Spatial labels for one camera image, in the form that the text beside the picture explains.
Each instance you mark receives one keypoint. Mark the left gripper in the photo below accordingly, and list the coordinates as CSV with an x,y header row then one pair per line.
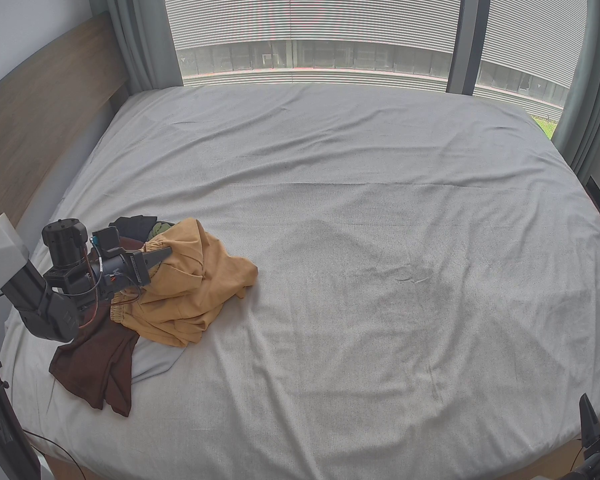
x,y
130,268

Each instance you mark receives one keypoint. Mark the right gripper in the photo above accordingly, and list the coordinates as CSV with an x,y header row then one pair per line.
x,y
597,463

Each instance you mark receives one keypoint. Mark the mustard yellow shorts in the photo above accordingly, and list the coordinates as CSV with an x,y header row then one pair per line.
x,y
195,278

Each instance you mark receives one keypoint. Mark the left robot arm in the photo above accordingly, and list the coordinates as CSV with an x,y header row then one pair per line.
x,y
45,303

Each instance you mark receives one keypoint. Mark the bed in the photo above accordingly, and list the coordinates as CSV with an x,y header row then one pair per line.
x,y
355,218

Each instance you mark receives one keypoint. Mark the green garment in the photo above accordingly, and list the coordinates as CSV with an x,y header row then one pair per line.
x,y
159,230

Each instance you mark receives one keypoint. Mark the black garment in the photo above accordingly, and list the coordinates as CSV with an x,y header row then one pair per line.
x,y
130,225

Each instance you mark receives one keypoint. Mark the pale blue garment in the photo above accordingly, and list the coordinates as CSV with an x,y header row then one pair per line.
x,y
155,360

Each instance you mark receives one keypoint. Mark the brown garment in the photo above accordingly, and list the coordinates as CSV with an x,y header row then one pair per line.
x,y
95,363

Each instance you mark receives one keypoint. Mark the grey-green curtain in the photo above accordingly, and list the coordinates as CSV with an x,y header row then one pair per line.
x,y
140,28
595,93

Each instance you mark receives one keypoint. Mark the window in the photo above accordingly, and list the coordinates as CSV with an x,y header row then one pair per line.
x,y
305,8

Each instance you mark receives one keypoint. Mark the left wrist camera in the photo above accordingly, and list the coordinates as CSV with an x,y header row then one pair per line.
x,y
107,240

